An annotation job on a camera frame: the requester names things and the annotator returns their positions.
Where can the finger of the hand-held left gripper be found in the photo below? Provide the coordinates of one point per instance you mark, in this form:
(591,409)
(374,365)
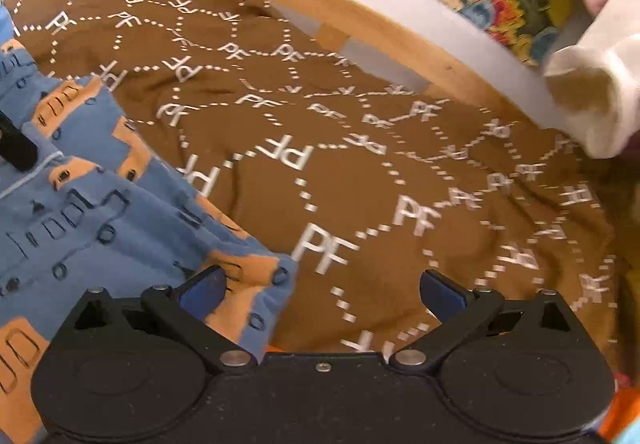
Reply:
(17,147)

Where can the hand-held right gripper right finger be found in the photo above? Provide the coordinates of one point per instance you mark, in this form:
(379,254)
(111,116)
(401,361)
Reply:
(441,293)

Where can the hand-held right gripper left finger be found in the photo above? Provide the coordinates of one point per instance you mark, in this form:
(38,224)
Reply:
(205,293)

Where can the blue pants with orange print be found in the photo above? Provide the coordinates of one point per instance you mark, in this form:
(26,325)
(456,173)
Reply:
(125,224)

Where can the brown patterned blanket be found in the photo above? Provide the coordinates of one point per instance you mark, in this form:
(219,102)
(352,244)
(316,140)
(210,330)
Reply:
(350,174)

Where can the multicoloured patchwork blanket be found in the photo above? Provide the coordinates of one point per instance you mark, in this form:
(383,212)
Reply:
(625,409)

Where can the white hanging garment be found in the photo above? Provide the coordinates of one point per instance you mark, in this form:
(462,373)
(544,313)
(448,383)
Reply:
(605,94)

